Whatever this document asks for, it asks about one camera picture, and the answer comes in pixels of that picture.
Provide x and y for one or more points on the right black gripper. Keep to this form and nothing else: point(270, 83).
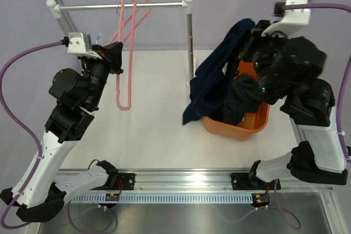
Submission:
point(255, 40)

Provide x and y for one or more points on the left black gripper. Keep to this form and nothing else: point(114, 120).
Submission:
point(112, 53)

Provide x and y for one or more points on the dark green shorts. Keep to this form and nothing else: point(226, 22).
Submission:
point(244, 96)

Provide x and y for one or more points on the navy blue shorts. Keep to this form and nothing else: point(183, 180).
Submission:
point(213, 78)

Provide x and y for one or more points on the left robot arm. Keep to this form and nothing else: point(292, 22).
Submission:
point(37, 196)

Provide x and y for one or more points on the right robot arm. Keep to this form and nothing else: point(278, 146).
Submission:
point(289, 68)

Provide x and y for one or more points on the orange plastic basket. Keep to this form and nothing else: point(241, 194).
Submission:
point(250, 124)

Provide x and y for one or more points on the metal clothes rack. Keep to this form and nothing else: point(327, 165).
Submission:
point(58, 9)

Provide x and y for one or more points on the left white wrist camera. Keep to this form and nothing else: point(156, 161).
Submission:
point(79, 44)

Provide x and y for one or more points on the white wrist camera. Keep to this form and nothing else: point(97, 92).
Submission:
point(291, 20)
point(79, 44)

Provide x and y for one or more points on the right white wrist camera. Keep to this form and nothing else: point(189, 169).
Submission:
point(291, 20)

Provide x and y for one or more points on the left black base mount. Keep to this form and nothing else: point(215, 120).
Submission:
point(124, 180)

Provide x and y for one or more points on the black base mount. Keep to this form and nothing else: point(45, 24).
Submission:
point(242, 181)
point(124, 180)

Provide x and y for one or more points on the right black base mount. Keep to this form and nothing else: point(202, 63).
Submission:
point(242, 181)

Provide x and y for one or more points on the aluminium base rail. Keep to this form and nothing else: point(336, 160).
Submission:
point(194, 180)

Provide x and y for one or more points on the white slotted cable duct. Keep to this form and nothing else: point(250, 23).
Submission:
point(166, 198)

